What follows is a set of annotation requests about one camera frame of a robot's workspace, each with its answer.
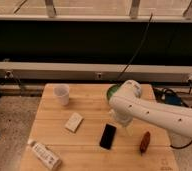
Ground black eraser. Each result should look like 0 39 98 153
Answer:
99 124 116 150

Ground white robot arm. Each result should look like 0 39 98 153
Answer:
108 80 192 138

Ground green bowl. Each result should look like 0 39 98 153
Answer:
106 84 121 101

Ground brown red marker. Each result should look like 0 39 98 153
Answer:
139 131 151 154

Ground blue box on floor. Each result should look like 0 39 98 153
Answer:
165 94 182 106

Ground white plastic cup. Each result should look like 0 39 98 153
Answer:
53 84 70 106

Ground white labelled bottle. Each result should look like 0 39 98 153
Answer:
28 139 61 171

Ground black floor cables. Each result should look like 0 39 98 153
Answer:
153 87 192 150

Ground black hanging cable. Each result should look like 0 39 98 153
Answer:
116 13 154 82

